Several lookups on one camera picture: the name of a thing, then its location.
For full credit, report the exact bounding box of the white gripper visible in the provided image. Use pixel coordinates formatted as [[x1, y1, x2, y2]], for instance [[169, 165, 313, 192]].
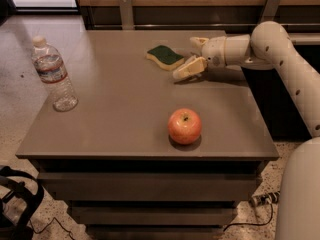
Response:
[[172, 35, 251, 80]]

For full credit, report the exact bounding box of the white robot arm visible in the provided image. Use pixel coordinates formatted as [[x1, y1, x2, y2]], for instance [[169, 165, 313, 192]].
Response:
[[173, 21, 320, 240]]

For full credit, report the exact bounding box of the green and yellow sponge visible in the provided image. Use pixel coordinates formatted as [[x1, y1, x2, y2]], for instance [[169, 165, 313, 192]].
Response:
[[146, 45, 184, 71]]

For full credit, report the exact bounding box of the red apple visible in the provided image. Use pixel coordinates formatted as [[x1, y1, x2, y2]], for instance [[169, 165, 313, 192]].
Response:
[[167, 108, 202, 145]]

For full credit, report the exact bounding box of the grey drawer cabinet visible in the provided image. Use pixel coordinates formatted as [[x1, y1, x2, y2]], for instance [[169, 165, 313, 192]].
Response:
[[17, 31, 278, 240]]

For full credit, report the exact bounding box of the clear plastic water bottle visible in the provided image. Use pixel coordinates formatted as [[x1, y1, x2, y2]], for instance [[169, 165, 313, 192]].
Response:
[[31, 36, 79, 112]]

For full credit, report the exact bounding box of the white power strip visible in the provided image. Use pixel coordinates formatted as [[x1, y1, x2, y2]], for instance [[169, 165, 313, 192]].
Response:
[[249, 191, 280, 207]]

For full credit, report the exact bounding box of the wooden wall counter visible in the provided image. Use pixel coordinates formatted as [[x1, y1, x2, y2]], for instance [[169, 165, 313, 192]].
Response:
[[76, 0, 320, 45]]

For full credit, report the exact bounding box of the right metal bracket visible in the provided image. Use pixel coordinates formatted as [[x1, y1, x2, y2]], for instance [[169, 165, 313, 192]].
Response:
[[259, 0, 281, 23]]

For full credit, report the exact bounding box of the metal bracket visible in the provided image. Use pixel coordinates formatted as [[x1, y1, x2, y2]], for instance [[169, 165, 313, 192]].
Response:
[[118, 0, 135, 30], [259, 0, 281, 23]]

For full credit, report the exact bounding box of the left metal bracket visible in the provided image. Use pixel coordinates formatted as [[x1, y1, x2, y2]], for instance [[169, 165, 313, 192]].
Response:
[[118, 0, 135, 30]]

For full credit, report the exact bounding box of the black power cable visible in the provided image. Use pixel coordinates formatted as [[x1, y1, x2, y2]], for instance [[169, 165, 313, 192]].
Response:
[[222, 202, 275, 233]]

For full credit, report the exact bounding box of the black bag with straps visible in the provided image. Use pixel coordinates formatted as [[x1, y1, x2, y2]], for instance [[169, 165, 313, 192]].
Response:
[[0, 165, 44, 240]]

